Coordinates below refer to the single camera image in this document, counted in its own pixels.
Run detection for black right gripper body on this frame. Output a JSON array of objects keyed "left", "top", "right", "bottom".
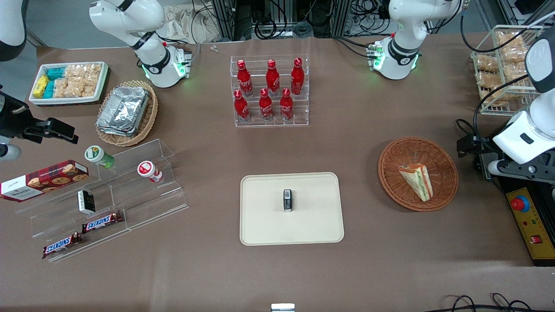
[{"left": 0, "top": 91, "right": 33, "bottom": 139}]

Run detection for triangle sandwich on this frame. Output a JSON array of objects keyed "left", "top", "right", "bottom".
[{"left": 398, "top": 163, "right": 434, "bottom": 202}]

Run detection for white rectangular snack tray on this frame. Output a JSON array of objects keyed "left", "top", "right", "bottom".
[{"left": 29, "top": 62, "right": 109, "bottom": 107}]

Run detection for brown round wicker basket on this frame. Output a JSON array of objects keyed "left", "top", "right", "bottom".
[{"left": 378, "top": 136, "right": 459, "bottom": 212}]

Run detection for tan oval wicker basket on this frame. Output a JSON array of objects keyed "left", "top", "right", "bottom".
[{"left": 95, "top": 80, "right": 159, "bottom": 147}]

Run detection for beige plastic tray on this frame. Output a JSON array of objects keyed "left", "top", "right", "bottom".
[{"left": 240, "top": 172, "right": 345, "bottom": 246}]

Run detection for clear bag of crackers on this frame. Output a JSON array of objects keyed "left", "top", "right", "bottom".
[
  {"left": 64, "top": 64, "right": 102, "bottom": 81},
  {"left": 82, "top": 76, "right": 102, "bottom": 97},
  {"left": 52, "top": 77, "right": 85, "bottom": 98}
]

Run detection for yellow snack pack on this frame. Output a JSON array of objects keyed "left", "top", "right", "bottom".
[{"left": 33, "top": 75, "right": 49, "bottom": 98}]

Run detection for red tartan cookie box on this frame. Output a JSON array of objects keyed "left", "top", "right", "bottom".
[{"left": 0, "top": 159, "right": 89, "bottom": 203}]

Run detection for green lidded drink bottle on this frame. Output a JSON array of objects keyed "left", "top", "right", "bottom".
[{"left": 85, "top": 145, "right": 115, "bottom": 169}]

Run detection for bagged fried snack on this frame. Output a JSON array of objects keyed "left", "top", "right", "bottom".
[
  {"left": 502, "top": 62, "right": 528, "bottom": 86},
  {"left": 496, "top": 31, "right": 529, "bottom": 62},
  {"left": 475, "top": 54, "right": 500, "bottom": 73}
]

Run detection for stacked aluminium foil trays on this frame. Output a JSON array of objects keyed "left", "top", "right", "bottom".
[{"left": 96, "top": 86, "right": 150, "bottom": 137}]

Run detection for small black white box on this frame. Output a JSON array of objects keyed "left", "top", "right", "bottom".
[{"left": 77, "top": 190, "right": 96, "bottom": 215}]

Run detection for snickers chocolate bar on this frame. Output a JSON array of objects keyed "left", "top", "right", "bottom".
[
  {"left": 82, "top": 211, "right": 123, "bottom": 234},
  {"left": 42, "top": 233, "right": 83, "bottom": 259}
]

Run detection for red lidded drink bottle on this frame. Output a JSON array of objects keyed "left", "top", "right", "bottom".
[{"left": 137, "top": 161, "right": 163, "bottom": 183}]

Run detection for yellow emergency stop box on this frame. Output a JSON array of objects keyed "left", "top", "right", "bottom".
[{"left": 505, "top": 186, "right": 555, "bottom": 266}]

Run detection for clear acrylic stepped shelf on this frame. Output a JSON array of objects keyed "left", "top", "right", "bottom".
[{"left": 15, "top": 139, "right": 189, "bottom": 263}]

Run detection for beige crumpled cloth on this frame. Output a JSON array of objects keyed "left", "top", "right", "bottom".
[{"left": 163, "top": 4, "right": 220, "bottom": 44}]

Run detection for clear acrylic bottle rack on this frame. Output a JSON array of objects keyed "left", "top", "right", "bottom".
[{"left": 230, "top": 54, "right": 310, "bottom": 127}]

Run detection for red cola bottle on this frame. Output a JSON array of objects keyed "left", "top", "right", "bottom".
[
  {"left": 237, "top": 60, "right": 254, "bottom": 97},
  {"left": 265, "top": 59, "right": 281, "bottom": 97},
  {"left": 291, "top": 58, "right": 305, "bottom": 95},
  {"left": 280, "top": 88, "right": 294, "bottom": 121},
  {"left": 234, "top": 90, "right": 251, "bottom": 122},
  {"left": 259, "top": 88, "right": 274, "bottom": 121}
]

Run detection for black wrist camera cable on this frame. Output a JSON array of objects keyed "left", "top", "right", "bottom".
[{"left": 455, "top": 74, "right": 532, "bottom": 143}]

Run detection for white wire basket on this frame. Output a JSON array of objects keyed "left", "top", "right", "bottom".
[{"left": 470, "top": 25, "right": 545, "bottom": 116}]

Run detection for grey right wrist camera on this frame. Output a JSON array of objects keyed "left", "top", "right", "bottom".
[{"left": 0, "top": 144, "right": 22, "bottom": 162}]

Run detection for aluminium frame post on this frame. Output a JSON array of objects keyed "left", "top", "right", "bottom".
[
  {"left": 212, "top": 0, "right": 238, "bottom": 42},
  {"left": 333, "top": 0, "right": 353, "bottom": 38}
]

